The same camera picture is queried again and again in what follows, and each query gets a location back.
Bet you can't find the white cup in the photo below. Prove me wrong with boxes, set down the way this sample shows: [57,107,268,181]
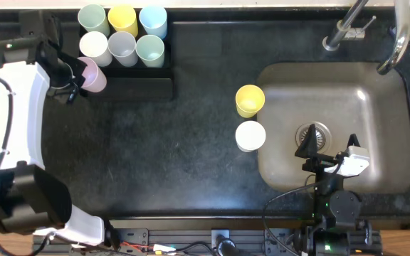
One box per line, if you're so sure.
[78,31,113,68]
[234,120,267,153]

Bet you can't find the steel tap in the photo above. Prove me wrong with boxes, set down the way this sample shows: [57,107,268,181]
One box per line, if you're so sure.
[321,0,410,76]

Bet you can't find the steel sink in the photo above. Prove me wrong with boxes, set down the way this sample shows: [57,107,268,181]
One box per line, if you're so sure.
[256,62,410,195]

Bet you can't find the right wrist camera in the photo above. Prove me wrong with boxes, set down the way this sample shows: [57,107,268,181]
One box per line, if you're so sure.
[324,145,372,178]

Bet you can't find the green cup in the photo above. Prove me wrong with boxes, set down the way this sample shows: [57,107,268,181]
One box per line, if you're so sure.
[77,3,111,38]
[135,34,166,68]

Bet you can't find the black tray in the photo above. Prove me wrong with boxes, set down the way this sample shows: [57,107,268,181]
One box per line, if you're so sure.
[78,21,174,101]

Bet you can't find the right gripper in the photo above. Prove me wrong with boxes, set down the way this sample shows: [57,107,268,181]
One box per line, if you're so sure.
[294,123,362,174]

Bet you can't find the pink cup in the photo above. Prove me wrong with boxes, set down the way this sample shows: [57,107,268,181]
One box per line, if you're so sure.
[78,56,108,94]

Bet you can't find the yellow cup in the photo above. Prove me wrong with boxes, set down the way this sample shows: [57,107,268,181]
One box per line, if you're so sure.
[107,4,139,38]
[235,84,266,119]

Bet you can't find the blue cup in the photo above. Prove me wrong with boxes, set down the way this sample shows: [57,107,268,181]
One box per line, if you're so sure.
[139,4,169,40]

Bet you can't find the grey cup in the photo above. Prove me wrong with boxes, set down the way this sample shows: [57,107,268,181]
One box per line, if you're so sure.
[107,31,139,68]

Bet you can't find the mounting rail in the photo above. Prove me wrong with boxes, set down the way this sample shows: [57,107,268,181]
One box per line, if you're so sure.
[32,220,384,256]

